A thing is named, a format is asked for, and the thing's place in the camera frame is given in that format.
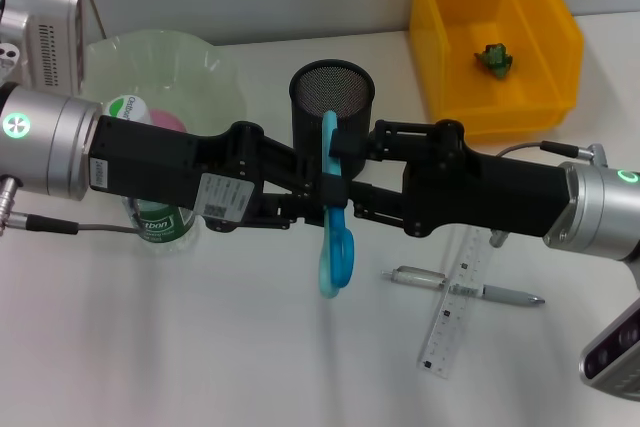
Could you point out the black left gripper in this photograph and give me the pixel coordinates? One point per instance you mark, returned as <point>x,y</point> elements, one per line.
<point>155,162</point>

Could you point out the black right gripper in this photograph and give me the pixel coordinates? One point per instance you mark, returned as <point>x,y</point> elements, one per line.
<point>485,197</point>

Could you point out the blue capped scissors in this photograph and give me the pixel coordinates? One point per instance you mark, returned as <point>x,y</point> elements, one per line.
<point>340,257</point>

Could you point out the clear plastic water bottle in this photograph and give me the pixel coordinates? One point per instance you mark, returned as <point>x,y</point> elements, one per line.
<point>165,232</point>

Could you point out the pink peach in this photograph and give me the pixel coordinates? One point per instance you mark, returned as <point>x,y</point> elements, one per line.
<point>167,122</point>

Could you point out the small green toy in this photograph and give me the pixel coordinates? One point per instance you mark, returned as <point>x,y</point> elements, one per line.
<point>495,61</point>

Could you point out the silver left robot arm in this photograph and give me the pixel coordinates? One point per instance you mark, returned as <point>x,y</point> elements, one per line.
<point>50,142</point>

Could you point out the black mesh pen holder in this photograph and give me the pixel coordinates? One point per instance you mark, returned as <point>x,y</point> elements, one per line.
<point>330,87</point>

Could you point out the grey ballpoint pen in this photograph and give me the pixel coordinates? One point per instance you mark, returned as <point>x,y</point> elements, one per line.
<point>420,278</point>

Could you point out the transparent plastic ruler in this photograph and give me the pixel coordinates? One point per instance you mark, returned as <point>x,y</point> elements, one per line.
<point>450,317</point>

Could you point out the pale green glass fruit plate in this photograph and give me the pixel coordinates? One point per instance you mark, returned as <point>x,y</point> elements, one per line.
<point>190,72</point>

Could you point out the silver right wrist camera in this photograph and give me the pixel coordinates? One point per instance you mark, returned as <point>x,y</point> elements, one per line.
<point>612,352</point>

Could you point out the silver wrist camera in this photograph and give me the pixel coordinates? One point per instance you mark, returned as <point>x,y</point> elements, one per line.
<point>612,352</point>
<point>50,32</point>

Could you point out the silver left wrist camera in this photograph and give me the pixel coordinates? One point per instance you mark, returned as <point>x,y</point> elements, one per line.
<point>50,32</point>

